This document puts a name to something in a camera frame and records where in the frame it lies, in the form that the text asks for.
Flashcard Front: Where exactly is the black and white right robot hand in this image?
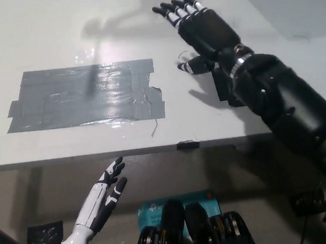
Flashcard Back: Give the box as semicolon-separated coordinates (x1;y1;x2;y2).
151;0;246;78

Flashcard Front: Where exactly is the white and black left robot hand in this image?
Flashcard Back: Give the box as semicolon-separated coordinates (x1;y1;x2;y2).
68;156;133;238

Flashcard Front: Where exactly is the teal router box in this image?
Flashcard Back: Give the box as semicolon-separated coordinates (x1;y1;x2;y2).
135;189;224;244

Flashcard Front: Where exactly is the black tape patch on table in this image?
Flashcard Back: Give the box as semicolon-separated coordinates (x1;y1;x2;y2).
211;63;249;110

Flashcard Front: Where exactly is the black tape patch on floor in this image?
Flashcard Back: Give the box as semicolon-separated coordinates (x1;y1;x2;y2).
26;221;65;244

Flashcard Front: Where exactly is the small black tape strip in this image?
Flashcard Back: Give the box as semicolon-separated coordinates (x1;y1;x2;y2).
176;138;201;151

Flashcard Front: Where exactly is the black floor marker patch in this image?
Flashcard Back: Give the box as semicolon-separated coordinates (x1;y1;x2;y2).
293;189;326;217

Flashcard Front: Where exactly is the thin straight wire scrap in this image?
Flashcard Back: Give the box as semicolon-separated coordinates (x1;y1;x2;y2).
149;118;160;138

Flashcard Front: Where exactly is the grey duct tape patch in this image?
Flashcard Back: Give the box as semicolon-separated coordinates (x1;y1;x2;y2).
3;57;167;134

